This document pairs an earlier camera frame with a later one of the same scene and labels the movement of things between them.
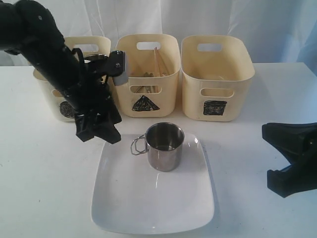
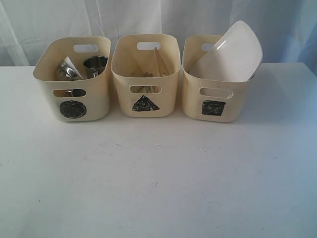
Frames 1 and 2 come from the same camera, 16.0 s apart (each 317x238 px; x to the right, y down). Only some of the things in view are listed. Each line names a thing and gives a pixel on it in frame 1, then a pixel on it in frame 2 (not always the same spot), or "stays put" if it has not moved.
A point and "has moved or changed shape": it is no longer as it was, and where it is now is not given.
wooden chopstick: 158,62 stays put
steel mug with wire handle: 163,142 has moved or changed shape
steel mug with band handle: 99,60 has moved or changed shape
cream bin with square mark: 216,70 stays put
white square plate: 128,196 -> 237,57
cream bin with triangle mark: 154,61 stays put
